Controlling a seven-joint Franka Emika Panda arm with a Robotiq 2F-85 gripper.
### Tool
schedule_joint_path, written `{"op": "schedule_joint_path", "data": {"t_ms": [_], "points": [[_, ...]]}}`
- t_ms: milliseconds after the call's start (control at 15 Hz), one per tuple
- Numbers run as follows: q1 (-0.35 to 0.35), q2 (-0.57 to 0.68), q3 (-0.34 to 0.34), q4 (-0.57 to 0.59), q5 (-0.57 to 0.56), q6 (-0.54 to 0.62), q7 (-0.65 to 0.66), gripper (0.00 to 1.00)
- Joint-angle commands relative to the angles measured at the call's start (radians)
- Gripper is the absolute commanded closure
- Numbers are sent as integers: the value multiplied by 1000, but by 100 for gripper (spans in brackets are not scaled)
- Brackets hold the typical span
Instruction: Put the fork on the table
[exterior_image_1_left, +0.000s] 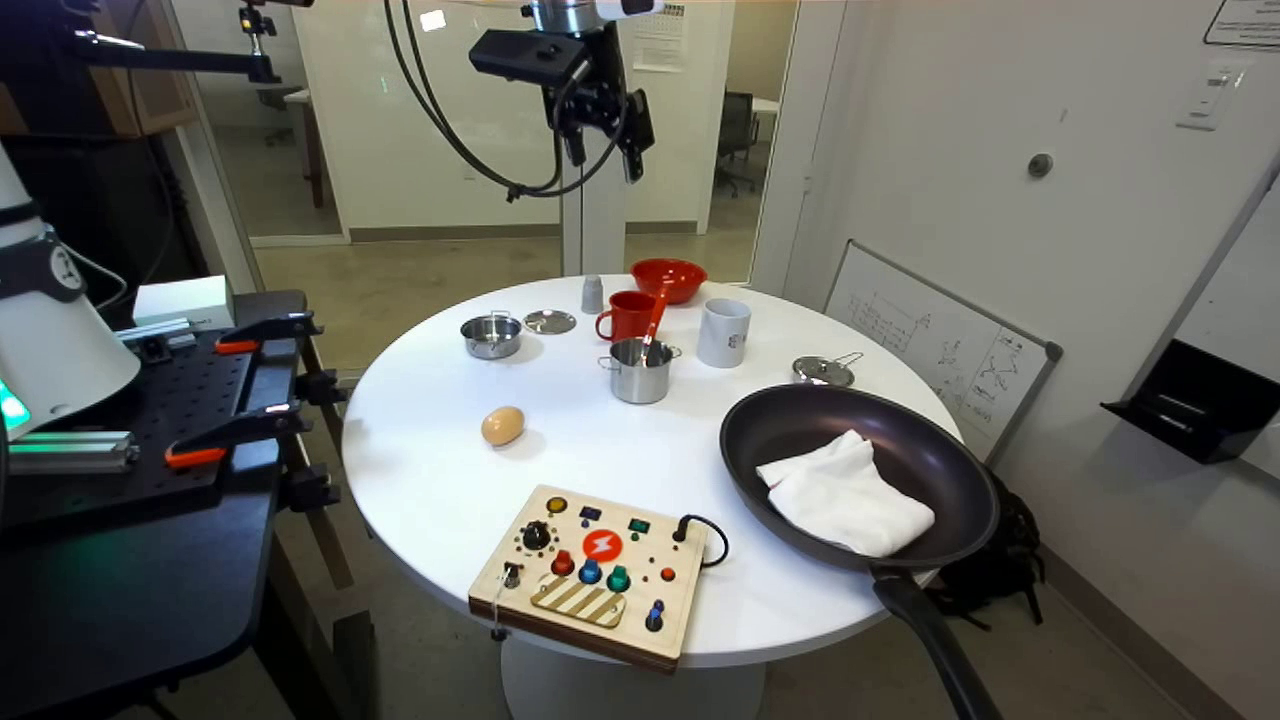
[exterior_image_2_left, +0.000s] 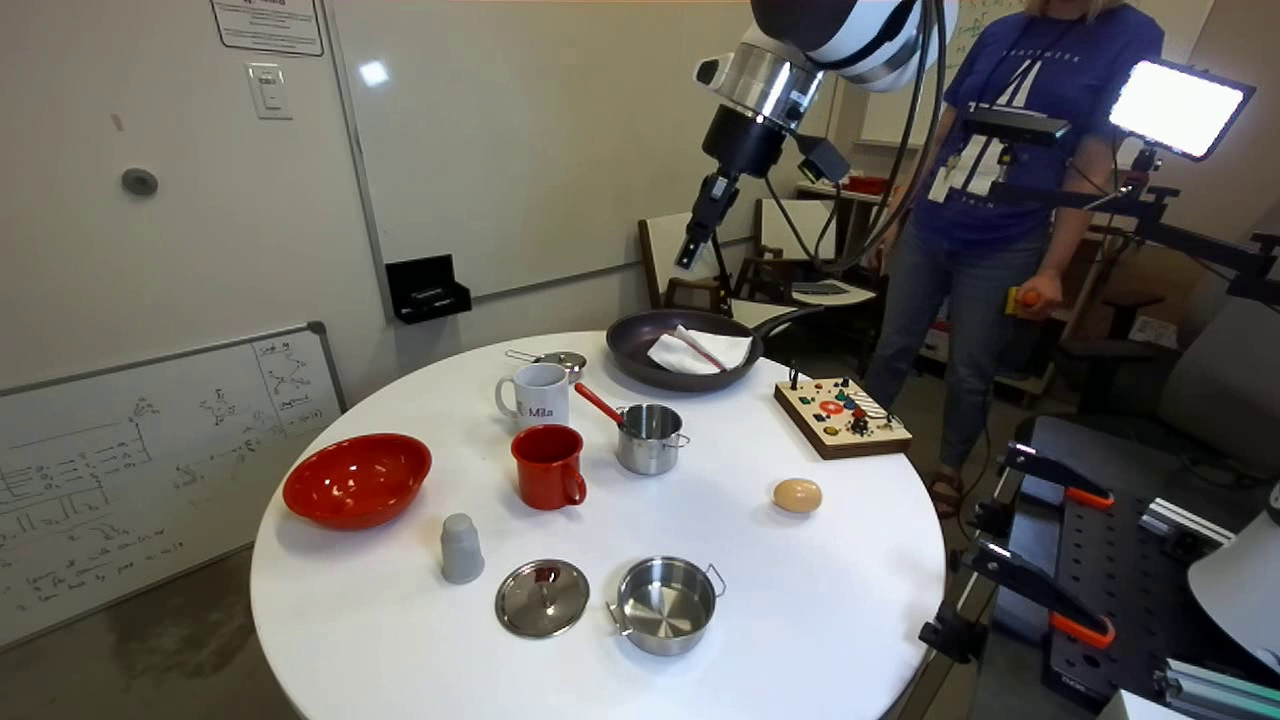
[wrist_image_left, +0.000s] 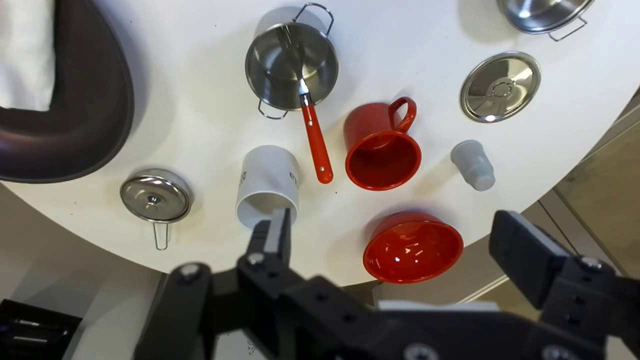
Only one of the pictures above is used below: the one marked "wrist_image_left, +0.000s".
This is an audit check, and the red handled metal fork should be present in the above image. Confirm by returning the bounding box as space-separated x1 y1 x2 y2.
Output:
293 76 336 185

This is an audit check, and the red enamel mug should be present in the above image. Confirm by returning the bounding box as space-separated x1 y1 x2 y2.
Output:
341 96 423 191

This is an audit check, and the small steel pot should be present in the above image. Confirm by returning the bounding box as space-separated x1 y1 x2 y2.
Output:
243 2 339 122

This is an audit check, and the black frying pan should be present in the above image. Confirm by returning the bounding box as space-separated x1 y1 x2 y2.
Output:
0 0 136 185

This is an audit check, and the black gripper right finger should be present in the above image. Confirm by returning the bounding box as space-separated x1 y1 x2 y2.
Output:
488 207 571 310

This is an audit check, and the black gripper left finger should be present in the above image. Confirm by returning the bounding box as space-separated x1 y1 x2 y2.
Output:
246 206 296 267

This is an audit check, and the white ceramic mug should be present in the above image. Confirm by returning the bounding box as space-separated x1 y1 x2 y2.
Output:
234 144 301 231

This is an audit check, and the wide steel pot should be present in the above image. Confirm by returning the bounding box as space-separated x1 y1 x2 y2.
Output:
495 0 595 44

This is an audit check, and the white napkin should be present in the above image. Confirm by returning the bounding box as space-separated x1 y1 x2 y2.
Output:
0 0 58 114

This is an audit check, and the round steel pot lid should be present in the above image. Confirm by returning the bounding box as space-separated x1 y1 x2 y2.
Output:
458 50 542 126

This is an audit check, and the small steel lid with loop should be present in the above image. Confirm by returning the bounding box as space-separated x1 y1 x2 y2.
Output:
117 166 196 253

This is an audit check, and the red bowl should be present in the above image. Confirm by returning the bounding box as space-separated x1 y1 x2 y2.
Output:
361 209 466 286

